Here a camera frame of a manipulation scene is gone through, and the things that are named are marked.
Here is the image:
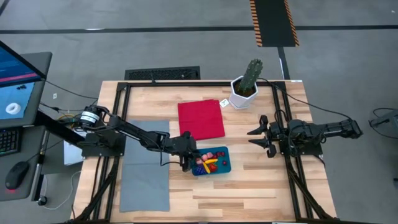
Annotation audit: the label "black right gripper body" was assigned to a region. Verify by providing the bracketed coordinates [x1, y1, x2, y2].
[260, 115, 282, 159]

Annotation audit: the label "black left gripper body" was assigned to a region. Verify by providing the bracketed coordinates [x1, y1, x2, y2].
[170, 131, 200, 172]

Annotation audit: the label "red cloth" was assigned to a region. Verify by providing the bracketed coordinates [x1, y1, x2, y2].
[177, 98, 226, 141]

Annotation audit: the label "teal plastic tupperware container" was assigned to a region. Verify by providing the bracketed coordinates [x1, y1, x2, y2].
[190, 146, 232, 177]

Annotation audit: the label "grey cloth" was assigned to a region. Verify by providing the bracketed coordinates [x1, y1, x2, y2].
[119, 119, 171, 213]

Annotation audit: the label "white hexagonal plant pot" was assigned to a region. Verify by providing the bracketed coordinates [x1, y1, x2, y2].
[228, 75, 259, 110]

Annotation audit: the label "green cactus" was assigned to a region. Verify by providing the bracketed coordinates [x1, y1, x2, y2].
[238, 58, 264, 93]

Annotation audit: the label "black floor grate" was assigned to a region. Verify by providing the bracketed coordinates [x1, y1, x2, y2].
[124, 65, 201, 81]

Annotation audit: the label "black mat orange striped edges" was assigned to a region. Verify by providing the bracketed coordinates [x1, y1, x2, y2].
[249, 0, 300, 48]

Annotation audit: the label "grey metal stand base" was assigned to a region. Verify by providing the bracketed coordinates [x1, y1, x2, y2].
[369, 108, 398, 128]

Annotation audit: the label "white box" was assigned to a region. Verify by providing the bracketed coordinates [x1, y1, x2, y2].
[63, 129, 86, 166]

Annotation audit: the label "black monitor stand bar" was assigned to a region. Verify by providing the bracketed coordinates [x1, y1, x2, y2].
[35, 110, 85, 147]

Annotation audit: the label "black stand pole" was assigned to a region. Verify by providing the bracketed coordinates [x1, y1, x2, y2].
[30, 130, 52, 207]

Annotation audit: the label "grey computer desk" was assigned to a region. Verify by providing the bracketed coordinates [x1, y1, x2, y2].
[0, 51, 53, 202]

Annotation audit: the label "black computer mouse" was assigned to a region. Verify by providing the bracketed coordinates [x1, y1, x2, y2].
[4, 161, 29, 191]

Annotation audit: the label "computer monitor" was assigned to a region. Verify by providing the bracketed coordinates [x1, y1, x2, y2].
[0, 40, 48, 129]

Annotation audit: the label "black keyboard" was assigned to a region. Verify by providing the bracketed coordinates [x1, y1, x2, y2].
[0, 127, 22, 157]

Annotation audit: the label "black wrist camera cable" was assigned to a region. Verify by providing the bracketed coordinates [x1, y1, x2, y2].
[273, 108, 290, 126]

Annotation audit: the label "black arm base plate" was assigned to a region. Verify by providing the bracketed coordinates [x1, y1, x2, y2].
[81, 136, 127, 157]
[277, 130, 324, 156]

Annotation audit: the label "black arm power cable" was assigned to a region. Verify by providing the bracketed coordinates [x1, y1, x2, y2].
[257, 77, 352, 121]

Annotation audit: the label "black aluminium table frame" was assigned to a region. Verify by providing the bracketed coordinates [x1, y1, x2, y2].
[72, 80, 341, 224]

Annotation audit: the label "black floor cable cover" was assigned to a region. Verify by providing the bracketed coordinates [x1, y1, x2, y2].
[277, 46, 291, 80]

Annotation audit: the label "black floor cable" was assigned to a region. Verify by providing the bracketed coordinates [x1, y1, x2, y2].
[363, 107, 398, 147]

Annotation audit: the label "black monitor cable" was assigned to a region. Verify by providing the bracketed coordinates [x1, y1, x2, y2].
[43, 79, 100, 113]

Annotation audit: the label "white cable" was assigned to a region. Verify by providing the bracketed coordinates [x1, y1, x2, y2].
[43, 169, 82, 211]

